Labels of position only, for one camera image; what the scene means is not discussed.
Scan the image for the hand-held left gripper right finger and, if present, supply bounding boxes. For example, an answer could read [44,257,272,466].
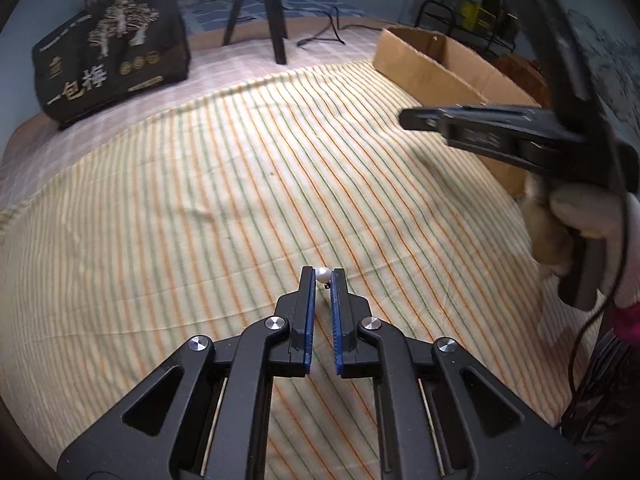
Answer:
[329,267,586,480]

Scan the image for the person's right hand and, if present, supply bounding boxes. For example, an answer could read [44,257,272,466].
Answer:
[517,178,640,310]

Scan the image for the black printed bag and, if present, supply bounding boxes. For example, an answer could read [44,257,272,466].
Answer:
[31,0,192,132]

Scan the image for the yellow box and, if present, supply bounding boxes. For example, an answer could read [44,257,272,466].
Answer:
[457,0,494,31]

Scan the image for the black cable with inline switch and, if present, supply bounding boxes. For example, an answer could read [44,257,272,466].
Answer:
[296,2,401,49]

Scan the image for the plaid bed sheet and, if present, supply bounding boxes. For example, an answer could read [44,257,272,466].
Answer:
[0,25,382,211]

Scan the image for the yellow striped cloth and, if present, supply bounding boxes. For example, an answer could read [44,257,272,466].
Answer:
[0,57,601,480]

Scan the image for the cardboard box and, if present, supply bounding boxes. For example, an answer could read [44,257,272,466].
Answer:
[374,26,544,197]

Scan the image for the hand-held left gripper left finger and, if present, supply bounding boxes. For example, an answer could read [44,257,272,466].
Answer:
[56,266,317,480]

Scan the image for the blue patterned blanket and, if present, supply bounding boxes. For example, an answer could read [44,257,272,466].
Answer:
[170,0,362,36]

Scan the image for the black tripod legs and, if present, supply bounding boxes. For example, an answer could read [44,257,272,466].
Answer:
[221,0,290,66]

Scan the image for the black clothes rack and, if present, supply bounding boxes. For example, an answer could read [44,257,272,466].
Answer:
[415,0,517,57]

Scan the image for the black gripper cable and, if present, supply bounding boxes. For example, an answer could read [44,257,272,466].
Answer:
[566,304,617,413]

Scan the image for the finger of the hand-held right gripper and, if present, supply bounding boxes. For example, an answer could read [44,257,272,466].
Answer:
[399,104,592,177]
[489,0,627,192]

